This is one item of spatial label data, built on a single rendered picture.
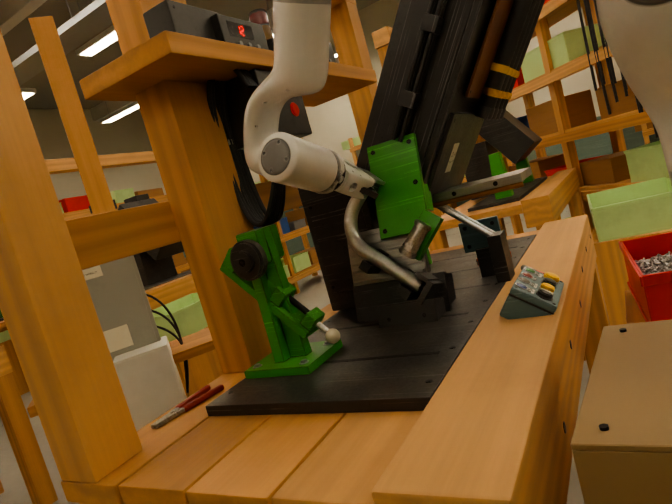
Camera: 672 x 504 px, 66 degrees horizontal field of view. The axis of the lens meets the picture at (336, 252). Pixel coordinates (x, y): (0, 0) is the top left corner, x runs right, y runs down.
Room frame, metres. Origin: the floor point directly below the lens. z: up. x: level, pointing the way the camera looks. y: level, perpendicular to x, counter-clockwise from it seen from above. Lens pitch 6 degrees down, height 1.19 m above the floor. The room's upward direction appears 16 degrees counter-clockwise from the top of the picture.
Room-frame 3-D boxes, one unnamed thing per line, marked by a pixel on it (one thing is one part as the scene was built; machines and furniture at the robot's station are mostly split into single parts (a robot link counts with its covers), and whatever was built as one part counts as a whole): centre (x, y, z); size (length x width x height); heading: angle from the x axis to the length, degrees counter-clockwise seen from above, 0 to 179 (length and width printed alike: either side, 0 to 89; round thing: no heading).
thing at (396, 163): (1.14, -0.18, 1.17); 0.13 x 0.12 x 0.20; 149
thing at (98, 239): (1.42, 0.15, 1.23); 1.30 x 0.05 x 0.09; 149
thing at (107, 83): (1.37, 0.06, 1.52); 0.90 x 0.25 x 0.04; 149
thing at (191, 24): (1.10, 0.17, 1.59); 0.15 x 0.07 x 0.07; 149
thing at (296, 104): (1.25, 0.07, 1.42); 0.17 x 0.12 x 0.15; 149
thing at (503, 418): (1.09, -0.41, 0.82); 1.50 x 0.14 x 0.15; 149
